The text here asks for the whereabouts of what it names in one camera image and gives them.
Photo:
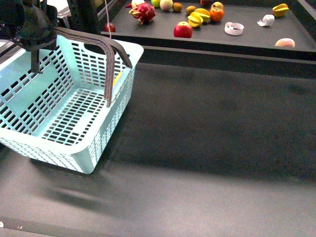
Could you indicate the pale peach front right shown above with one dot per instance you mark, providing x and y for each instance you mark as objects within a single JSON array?
[{"x": 285, "y": 42}]

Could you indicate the yellow star fruit far right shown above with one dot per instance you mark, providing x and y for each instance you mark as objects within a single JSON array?
[{"x": 280, "y": 10}]

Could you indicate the brown kiwi right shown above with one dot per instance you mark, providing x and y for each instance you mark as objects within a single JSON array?
[{"x": 190, "y": 9}]

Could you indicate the black fruit display tray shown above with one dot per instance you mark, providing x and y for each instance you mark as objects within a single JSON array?
[{"x": 298, "y": 24}]

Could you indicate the pink dragon fruit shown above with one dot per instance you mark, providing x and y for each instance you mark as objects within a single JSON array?
[{"x": 144, "y": 13}]

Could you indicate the dark purple fruit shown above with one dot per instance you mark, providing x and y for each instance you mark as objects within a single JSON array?
[{"x": 206, "y": 3}]

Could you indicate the white round fruit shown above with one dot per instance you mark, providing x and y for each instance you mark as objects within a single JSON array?
[{"x": 135, "y": 3}]

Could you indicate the yellow star fruit front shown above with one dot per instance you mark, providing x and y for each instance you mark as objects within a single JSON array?
[{"x": 195, "y": 20}]

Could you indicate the brown kiwi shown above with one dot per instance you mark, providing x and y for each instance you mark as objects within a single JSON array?
[
  {"x": 190, "y": 9},
  {"x": 177, "y": 7}
]

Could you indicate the white tape roll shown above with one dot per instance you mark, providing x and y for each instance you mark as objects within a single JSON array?
[{"x": 233, "y": 29}]

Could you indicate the green apple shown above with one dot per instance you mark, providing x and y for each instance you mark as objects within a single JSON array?
[{"x": 155, "y": 3}]

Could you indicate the red apple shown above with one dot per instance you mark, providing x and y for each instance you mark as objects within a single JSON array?
[{"x": 183, "y": 30}]

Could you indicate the orange persimmon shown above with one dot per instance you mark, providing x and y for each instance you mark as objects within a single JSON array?
[{"x": 216, "y": 14}]

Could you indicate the brown kiwi left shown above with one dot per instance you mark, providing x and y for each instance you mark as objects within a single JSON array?
[{"x": 177, "y": 7}]

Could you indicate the yellow star fruit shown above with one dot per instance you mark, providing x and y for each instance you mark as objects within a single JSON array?
[
  {"x": 204, "y": 14},
  {"x": 280, "y": 10},
  {"x": 195, "y": 20}
]

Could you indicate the pinkish peach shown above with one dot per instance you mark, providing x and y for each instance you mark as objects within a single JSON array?
[{"x": 166, "y": 5}]

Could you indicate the light blue plastic shopping basket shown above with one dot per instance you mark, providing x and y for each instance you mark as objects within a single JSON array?
[{"x": 66, "y": 113}]

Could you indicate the black metal shelf post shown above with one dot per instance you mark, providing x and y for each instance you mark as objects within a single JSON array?
[{"x": 84, "y": 16}]

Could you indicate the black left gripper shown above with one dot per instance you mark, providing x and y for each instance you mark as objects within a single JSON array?
[{"x": 29, "y": 24}]

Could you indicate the small dark red fruit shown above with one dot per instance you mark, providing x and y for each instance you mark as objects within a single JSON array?
[{"x": 109, "y": 27}]

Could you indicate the yellow star fruit behind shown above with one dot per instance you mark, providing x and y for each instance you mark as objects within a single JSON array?
[{"x": 204, "y": 14}]

